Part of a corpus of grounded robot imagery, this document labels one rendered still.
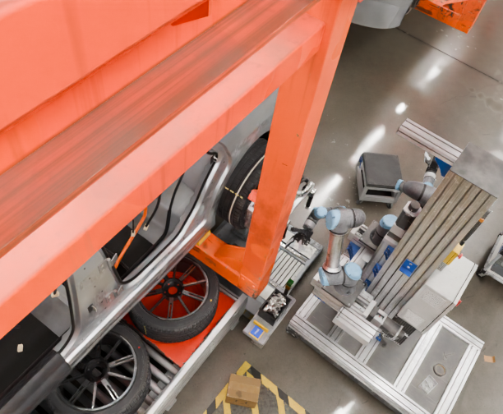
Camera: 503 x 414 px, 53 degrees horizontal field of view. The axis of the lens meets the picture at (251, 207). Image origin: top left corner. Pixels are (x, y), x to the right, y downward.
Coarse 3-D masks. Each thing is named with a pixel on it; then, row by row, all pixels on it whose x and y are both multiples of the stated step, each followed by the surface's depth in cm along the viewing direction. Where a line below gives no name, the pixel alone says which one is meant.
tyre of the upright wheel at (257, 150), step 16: (256, 144) 348; (240, 160) 338; (256, 160) 338; (240, 176) 335; (256, 176) 333; (224, 192) 340; (240, 192) 335; (224, 208) 346; (240, 208) 338; (240, 224) 356
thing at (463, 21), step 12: (420, 0) 577; (432, 0) 572; (444, 0) 576; (456, 0) 563; (468, 0) 545; (480, 0) 538; (432, 12) 577; (444, 12) 570; (456, 12) 564; (468, 12) 554; (456, 24) 570; (468, 24) 561
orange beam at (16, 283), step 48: (288, 48) 160; (240, 96) 145; (144, 144) 130; (192, 144) 135; (96, 192) 120; (144, 192) 127; (48, 240) 111; (96, 240) 120; (0, 288) 103; (48, 288) 114; (0, 336) 108
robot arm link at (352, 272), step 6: (348, 264) 313; (354, 264) 315; (348, 270) 311; (354, 270) 312; (360, 270) 313; (348, 276) 310; (354, 276) 310; (360, 276) 312; (348, 282) 313; (354, 282) 314
